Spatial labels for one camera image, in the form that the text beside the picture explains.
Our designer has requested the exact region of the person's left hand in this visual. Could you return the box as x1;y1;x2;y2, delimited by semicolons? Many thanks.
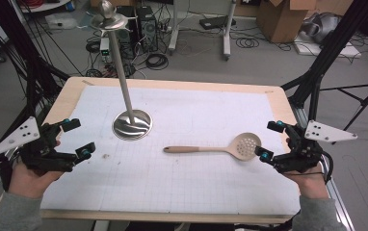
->
8;159;66;200

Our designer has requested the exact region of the person's right hand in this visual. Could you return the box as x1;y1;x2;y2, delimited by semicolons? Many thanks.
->
282;165;329;200

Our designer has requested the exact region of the small power supply box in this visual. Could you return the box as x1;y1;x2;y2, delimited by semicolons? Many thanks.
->
98;37;111;58

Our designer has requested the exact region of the white stand leg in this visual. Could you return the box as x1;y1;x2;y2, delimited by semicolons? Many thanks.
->
168;0;180;56
222;0;238;62

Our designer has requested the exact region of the black tripod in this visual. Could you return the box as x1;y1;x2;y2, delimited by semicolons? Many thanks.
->
320;76;368;133

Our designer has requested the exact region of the black computer tower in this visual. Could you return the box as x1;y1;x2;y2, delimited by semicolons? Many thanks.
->
136;5;159;53

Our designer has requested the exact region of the white foam board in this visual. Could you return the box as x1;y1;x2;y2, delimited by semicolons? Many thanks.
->
293;32;363;59

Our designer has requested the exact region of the coiled black cable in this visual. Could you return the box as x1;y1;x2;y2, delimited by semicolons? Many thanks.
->
145;52;170;71
235;37;260;49

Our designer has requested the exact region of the beige slotted spoon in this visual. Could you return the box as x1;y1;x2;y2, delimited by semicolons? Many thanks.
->
163;132;263;162

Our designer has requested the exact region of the black frame strut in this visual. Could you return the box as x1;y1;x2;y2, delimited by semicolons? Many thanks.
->
0;0;71;129
280;0;368;123

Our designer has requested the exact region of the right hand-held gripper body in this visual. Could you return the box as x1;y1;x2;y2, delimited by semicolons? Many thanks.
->
273;119;358;174

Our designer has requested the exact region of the flat black device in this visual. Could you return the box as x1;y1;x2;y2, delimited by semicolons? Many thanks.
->
198;14;237;31

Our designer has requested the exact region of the tall metal utensil stand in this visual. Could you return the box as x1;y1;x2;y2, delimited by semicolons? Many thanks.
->
90;0;153;141

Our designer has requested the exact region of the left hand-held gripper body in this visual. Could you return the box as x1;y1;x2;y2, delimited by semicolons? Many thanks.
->
0;116;77;176

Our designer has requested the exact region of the clear plastic bag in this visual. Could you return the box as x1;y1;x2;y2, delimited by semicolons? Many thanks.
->
44;13;79;31

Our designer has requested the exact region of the grey bag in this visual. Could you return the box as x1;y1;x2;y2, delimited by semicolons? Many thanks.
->
302;13;343;44

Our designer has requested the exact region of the white grid mat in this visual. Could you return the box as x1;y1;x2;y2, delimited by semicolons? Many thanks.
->
40;85;302;216

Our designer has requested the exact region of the cardboard box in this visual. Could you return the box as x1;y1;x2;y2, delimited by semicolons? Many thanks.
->
256;0;318;44

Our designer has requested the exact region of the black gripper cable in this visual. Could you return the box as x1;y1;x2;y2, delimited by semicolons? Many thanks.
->
320;150;334;185

